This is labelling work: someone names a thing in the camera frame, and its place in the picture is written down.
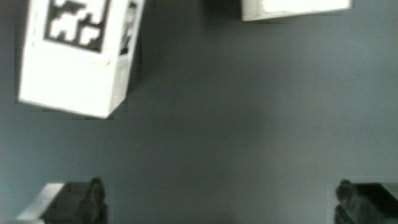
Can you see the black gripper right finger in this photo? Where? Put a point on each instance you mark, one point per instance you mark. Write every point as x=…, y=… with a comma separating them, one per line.
x=366, y=204

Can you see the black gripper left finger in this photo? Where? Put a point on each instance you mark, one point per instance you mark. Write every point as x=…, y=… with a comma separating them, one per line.
x=68, y=204

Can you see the white table leg with tag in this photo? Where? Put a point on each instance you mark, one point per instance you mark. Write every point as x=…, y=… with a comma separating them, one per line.
x=79, y=49

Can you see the white leg center right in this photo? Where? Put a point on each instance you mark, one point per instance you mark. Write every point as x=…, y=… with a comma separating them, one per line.
x=267, y=9

